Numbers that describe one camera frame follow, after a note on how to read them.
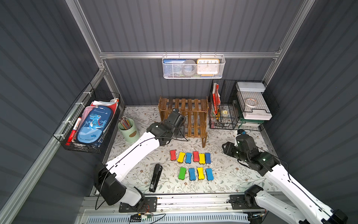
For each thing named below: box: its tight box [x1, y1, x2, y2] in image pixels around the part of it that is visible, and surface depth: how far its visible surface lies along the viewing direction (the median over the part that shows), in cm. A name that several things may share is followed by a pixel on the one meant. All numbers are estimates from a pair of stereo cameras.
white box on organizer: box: [235, 81, 273, 121], surface depth 98 cm
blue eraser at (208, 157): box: [205, 152, 212, 164], surface depth 92 cm
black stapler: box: [148, 163, 163, 193], surface depth 82 cm
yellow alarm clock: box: [196, 58, 221, 77], surface depth 91 cm
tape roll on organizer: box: [245, 98, 258, 107], surface depth 98 cm
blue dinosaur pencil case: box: [76, 105, 113, 144], surface depth 66 cm
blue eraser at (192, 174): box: [188, 168, 197, 181], surface depth 86 cm
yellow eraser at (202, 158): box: [199, 153, 206, 165], surface depth 91 cm
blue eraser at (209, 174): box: [205, 168, 214, 181], surface depth 85 cm
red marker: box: [65, 117, 83, 146], surface depth 66 cm
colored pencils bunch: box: [118, 115, 131, 130], surface depth 92 cm
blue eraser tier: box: [185, 152, 193, 164], surface depth 93 cm
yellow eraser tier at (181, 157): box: [177, 151, 186, 163], surface depth 91 cm
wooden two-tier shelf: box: [158, 95, 209, 148], surface depth 88 cm
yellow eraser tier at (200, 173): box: [196, 167, 205, 180], surface depth 84 cm
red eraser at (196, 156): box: [192, 150, 200, 162], surface depth 93 cm
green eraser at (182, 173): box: [178, 167, 187, 181], surface depth 85 cm
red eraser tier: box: [170, 149, 177, 161], surface depth 93 cm
